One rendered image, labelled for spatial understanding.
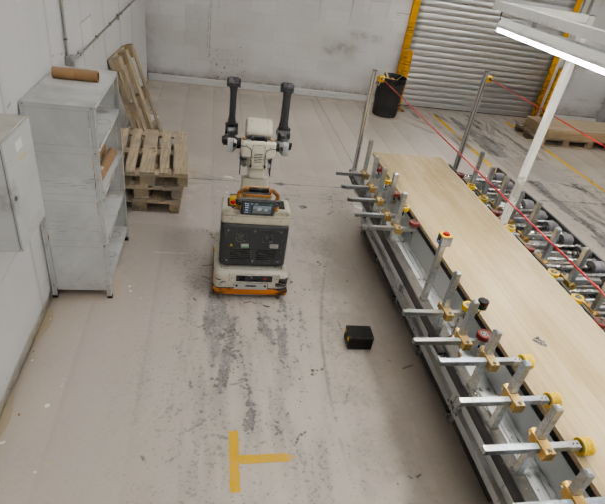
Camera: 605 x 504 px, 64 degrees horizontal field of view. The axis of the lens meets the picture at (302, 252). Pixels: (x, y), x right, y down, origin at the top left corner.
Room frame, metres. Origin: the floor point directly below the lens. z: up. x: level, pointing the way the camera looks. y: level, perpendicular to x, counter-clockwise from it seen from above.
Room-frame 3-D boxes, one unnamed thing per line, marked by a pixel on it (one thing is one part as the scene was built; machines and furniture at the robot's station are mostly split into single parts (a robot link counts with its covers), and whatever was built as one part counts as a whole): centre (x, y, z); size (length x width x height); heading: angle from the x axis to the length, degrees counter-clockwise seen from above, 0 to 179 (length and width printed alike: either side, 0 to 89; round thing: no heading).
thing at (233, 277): (3.22, 0.35, 0.23); 0.41 x 0.02 x 0.08; 103
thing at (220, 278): (3.53, 0.45, 0.16); 0.67 x 0.64 x 0.25; 13
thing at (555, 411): (1.44, -1.16, 0.93); 0.04 x 0.04 x 0.48; 13
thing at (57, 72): (3.43, 1.79, 1.59); 0.30 x 0.08 x 0.08; 103
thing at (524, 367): (1.69, -1.10, 0.93); 0.04 x 0.04 x 0.48; 13
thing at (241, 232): (3.44, 0.43, 0.59); 0.55 x 0.34 x 0.83; 103
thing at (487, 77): (4.92, -1.47, 1.25); 0.15 x 0.08 x 1.10; 13
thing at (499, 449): (1.40, -1.13, 0.95); 0.50 x 0.04 x 0.04; 103
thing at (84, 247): (3.33, 1.76, 0.78); 0.90 x 0.45 x 1.55; 13
